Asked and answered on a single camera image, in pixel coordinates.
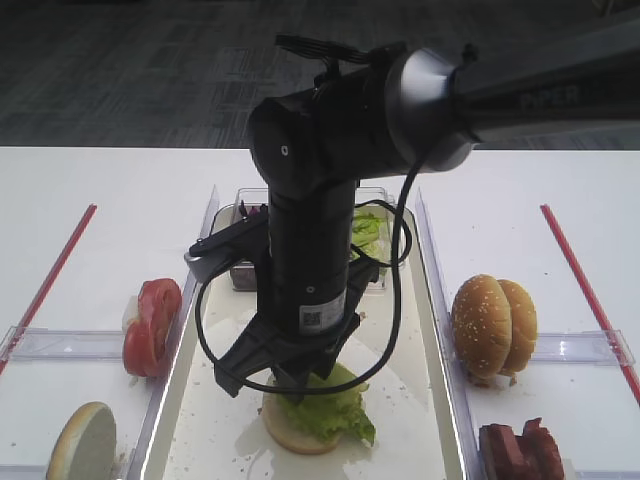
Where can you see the bottom bun half on tray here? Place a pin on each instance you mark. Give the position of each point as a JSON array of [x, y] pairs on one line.
[[285, 435]]

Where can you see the left clear pusher track upper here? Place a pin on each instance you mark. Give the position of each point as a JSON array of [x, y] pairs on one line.
[[42, 344]]

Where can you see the upright bun half left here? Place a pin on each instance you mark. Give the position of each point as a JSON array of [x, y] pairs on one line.
[[85, 448]]

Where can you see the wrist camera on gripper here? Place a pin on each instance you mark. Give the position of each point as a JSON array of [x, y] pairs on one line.
[[220, 247]]

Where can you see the meat patty slice left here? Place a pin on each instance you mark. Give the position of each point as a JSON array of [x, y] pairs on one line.
[[501, 453]]

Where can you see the sesame bun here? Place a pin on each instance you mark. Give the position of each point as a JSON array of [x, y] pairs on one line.
[[524, 327], [482, 326]]

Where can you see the right clear divider rail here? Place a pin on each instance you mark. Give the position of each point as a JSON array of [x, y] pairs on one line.
[[458, 435]]

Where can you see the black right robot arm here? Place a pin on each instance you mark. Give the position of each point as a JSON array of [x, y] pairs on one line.
[[402, 113]]

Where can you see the green lettuce leaf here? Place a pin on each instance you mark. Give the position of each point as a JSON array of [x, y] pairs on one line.
[[325, 417]]

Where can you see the clear plastic salad box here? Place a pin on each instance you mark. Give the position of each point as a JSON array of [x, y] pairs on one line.
[[242, 275]]

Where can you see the rear tomato slice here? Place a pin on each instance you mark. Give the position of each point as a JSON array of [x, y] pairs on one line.
[[159, 301]]

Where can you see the white pusher block tomato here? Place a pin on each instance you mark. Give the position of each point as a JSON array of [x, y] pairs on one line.
[[130, 313]]

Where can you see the red rail strip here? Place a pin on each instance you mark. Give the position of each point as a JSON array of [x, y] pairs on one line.
[[597, 310], [55, 270]]

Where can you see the meat patty slice right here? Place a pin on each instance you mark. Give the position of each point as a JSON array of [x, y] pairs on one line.
[[540, 452]]

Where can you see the sesame bun top rear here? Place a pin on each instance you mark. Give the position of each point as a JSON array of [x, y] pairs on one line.
[[524, 327]]

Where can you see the meat patty slice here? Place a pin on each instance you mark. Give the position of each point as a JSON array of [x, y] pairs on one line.
[[501, 453], [540, 452]]

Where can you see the right red rail strip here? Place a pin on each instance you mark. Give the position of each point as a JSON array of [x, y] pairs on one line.
[[597, 310]]

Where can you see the clear pusher track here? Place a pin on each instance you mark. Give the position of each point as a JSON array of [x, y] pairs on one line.
[[600, 348], [42, 344]]

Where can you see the sesame bun top front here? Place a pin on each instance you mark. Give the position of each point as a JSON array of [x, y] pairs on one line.
[[482, 326]]

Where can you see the right clear pusher track upper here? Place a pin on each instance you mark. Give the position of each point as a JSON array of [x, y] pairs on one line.
[[600, 348]]

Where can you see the front tomato slice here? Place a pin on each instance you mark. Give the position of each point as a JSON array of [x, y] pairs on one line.
[[138, 355]]

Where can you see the silver metal tray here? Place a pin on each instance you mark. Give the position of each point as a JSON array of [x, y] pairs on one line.
[[200, 432]]

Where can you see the left red rail strip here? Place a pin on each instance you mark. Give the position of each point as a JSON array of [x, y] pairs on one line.
[[55, 270]]

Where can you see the lettuce remaining in box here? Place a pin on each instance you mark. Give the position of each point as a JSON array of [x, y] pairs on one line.
[[370, 236]]

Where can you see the tomato slice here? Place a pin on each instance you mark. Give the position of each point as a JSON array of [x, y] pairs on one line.
[[159, 301], [138, 355]]

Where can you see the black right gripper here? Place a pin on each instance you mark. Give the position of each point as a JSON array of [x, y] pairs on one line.
[[307, 294]]

